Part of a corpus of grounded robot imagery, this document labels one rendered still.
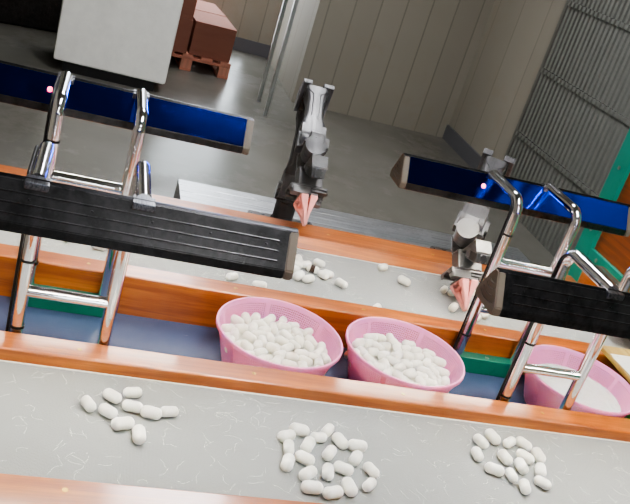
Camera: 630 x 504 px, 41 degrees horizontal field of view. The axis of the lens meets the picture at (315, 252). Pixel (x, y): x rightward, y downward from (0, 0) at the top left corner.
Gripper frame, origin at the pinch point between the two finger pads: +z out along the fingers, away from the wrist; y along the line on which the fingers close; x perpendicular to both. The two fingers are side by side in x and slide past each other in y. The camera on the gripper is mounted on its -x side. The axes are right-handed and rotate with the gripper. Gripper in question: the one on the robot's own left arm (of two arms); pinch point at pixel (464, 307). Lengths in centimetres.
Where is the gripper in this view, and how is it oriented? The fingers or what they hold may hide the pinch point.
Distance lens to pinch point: 215.2
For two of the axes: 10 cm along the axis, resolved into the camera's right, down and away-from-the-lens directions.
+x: -3.4, 3.8, 8.6
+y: 9.4, 1.8, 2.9
